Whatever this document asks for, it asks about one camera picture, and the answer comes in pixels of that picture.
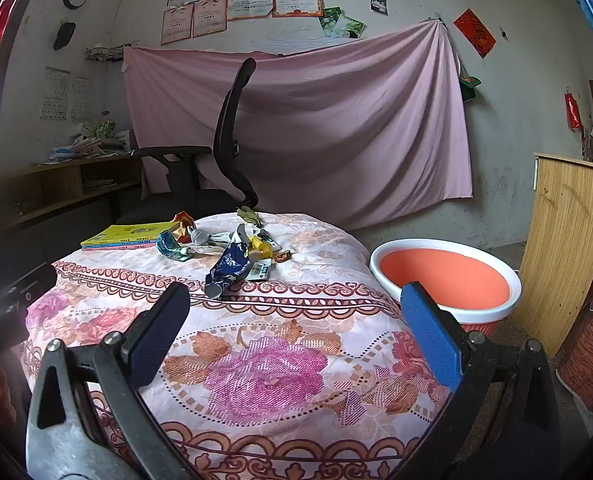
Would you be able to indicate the dried leafy twig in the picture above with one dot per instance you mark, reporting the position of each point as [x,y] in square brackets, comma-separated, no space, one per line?
[249,215]

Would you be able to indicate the small portrait photo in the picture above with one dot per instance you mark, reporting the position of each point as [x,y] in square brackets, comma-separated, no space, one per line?
[379,5]

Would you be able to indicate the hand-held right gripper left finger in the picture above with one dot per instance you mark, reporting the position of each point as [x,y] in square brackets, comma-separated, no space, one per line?
[159,330]

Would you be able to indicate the light wooden board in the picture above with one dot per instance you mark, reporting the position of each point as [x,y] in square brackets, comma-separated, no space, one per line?
[561,240]

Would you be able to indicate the yellow plastic bottle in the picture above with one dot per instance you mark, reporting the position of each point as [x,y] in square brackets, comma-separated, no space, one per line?
[258,248]

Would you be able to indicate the pile of books and papers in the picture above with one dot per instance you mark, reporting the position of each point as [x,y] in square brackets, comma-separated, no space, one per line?
[91,149]

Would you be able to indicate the walnut shell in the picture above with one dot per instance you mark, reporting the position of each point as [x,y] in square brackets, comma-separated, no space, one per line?
[284,256]

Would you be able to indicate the floral tablecloth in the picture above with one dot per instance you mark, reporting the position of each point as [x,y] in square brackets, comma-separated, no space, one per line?
[276,320]

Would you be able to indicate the orange bin with white rim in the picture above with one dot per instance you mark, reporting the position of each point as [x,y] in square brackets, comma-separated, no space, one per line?
[446,275]

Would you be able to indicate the black office chair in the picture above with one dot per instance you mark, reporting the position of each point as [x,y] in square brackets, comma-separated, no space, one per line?
[226,125]

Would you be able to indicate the white wall calendar sheet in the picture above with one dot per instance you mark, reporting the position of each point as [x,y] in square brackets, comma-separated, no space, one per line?
[55,92]
[80,97]

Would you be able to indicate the yellow book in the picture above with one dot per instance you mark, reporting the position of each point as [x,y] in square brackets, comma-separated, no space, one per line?
[126,232]

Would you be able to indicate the green cap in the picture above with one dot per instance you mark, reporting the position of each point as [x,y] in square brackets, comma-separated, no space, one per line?
[469,87]

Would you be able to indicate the brown printed panel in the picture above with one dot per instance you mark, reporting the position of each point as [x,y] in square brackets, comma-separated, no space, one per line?
[591,350]

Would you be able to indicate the teal wrapper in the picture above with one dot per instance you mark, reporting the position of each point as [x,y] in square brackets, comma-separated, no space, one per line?
[169,245]

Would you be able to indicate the red hanging packet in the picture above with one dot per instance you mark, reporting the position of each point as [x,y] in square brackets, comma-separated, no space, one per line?
[573,110]

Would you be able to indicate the black cap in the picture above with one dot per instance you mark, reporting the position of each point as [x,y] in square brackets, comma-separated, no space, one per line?
[64,35]

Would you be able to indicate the red paper sheet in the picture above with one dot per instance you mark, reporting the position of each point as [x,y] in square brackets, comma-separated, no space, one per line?
[475,32]

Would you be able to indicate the pink wall cloth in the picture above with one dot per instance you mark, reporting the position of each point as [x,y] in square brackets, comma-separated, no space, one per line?
[351,125]

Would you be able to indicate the green photo print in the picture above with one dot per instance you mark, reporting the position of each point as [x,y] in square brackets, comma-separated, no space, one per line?
[351,27]
[329,21]

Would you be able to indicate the blue snack wrapper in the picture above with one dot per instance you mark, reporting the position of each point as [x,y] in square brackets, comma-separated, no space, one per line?
[229,265]

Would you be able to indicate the crumpled white wrapper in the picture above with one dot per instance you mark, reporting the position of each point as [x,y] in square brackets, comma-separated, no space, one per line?
[206,245]

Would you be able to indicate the red orange wrapper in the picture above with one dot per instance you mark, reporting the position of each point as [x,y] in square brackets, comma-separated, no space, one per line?
[184,220]

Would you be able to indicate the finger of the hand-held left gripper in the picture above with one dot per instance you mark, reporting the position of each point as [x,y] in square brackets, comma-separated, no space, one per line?
[31,277]

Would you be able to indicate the wooden desk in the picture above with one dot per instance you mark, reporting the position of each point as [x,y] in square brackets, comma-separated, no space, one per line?
[61,180]

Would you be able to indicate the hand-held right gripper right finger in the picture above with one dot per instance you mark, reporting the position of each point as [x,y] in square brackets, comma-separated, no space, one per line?
[434,335]

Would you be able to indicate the white plastic bag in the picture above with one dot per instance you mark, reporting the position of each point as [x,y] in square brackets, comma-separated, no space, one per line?
[81,132]

